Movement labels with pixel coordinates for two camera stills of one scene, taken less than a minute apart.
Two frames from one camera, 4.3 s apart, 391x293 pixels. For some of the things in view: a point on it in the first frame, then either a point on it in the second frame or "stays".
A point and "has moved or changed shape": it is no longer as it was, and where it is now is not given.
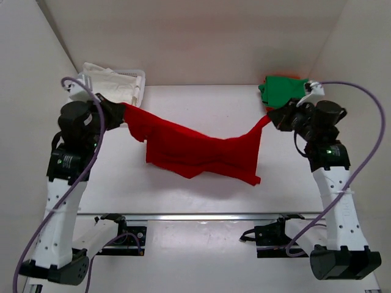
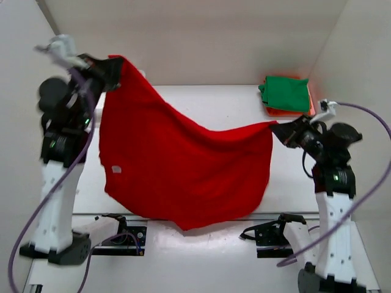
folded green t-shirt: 278,91 stays
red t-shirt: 172,147 has moved or changed shape
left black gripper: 118,108 -> 113,66
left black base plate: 126,245 stays
